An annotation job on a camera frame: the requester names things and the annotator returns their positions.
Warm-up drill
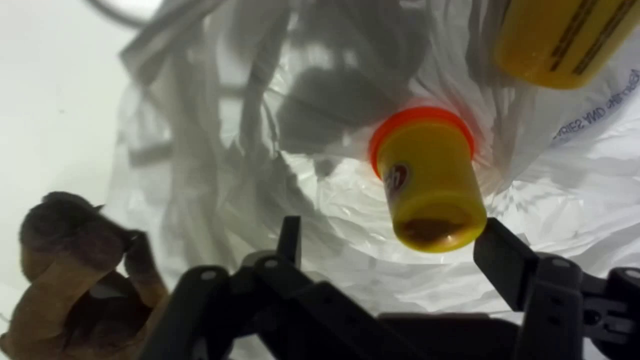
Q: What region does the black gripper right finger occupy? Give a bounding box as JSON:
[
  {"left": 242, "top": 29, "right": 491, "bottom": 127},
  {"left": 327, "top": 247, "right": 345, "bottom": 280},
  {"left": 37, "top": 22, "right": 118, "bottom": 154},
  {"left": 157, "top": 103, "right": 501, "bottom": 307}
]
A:
[{"left": 472, "top": 217, "right": 640, "bottom": 360}]

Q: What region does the yellow dough tub orange lid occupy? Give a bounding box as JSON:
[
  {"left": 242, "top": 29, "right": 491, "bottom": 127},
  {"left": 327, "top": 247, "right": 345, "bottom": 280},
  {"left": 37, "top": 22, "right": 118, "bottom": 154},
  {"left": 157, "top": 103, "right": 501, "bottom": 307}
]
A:
[{"left": 367, "top": 105, "right": 488, "bottom": 257}]

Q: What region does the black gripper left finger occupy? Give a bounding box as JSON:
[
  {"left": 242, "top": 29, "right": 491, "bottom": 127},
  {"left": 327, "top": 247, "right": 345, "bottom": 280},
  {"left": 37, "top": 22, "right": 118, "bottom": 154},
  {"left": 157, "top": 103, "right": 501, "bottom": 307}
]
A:
[{"left": 136, "top": 214, "right": 427, "bottom": 360}]

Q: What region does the white plastic bag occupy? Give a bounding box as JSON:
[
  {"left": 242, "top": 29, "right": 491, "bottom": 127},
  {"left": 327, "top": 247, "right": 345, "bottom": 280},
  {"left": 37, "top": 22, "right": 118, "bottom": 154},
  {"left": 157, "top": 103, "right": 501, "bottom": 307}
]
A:
[{"left": 107, "top": 0, "right": 640, "bottom": 360}]

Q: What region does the brown plush toy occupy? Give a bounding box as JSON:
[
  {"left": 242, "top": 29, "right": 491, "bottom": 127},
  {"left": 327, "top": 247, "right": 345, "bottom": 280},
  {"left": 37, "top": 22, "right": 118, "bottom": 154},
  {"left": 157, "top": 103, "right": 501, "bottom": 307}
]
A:
[{"left": 0, "top": 191, "right": 172, "bottom": 360}]

